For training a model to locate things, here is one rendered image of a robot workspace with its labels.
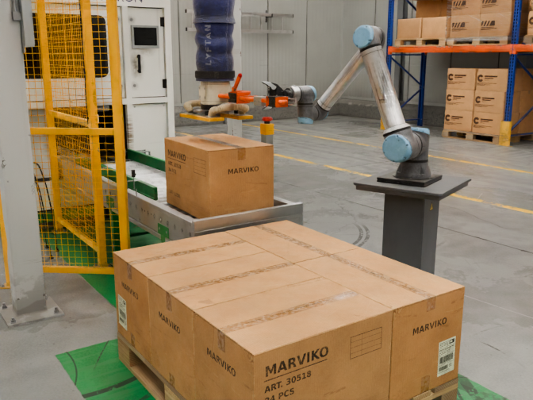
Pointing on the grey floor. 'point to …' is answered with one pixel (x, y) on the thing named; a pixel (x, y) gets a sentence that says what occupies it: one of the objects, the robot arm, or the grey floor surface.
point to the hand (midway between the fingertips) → (262, 95)
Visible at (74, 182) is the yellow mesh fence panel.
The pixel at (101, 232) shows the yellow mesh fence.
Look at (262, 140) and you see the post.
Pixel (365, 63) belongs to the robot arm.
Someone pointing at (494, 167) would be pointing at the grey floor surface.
